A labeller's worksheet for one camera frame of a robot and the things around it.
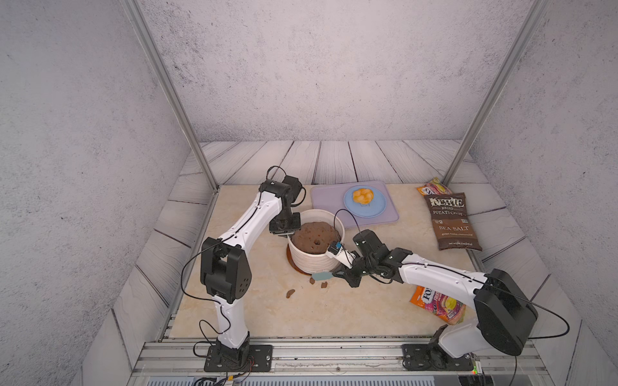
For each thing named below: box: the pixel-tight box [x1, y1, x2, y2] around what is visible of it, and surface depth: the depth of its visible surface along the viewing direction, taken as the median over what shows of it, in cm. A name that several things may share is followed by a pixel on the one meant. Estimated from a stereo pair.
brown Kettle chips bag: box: [424, 192, 483, 251], surface depth 106 cm
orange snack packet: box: [416, 176, 454, 196], surface depth 117 cm
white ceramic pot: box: [287, 234, 339, 276], surface depth 86 cm
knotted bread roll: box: [352, 188, 375, 206], surface depth 116 cm
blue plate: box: [343, 184, 388, 219], surface depth 114 cm
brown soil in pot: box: [291, 221, 342, 255], surface depth 91 cm
